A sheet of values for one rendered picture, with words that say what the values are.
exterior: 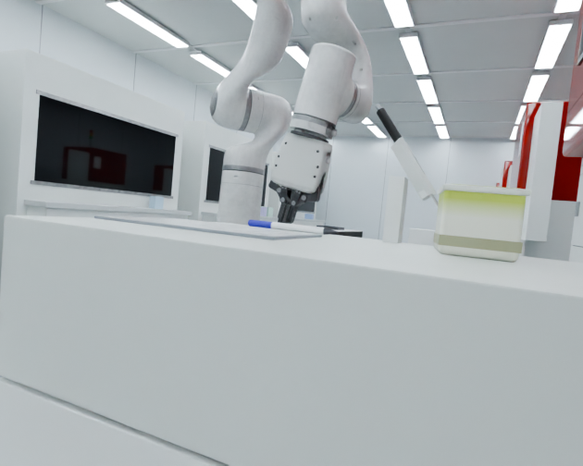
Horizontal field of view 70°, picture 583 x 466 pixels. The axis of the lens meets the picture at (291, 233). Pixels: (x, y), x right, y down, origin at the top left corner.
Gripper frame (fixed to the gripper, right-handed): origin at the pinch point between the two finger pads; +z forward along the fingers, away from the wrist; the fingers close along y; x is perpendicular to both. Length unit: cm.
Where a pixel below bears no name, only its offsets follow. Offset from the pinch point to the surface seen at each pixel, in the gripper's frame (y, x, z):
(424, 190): -25.8, 19.9, -10.2
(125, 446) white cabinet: -15, 50, 15
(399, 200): -23.3, 19.9, -8.3
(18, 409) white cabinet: -3, 50, 19
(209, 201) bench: 273, -366, 51
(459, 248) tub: -32.1, 31.2, -5.3
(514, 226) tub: -35.8, 30.5, -8.6
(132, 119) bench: 288, -231, -16
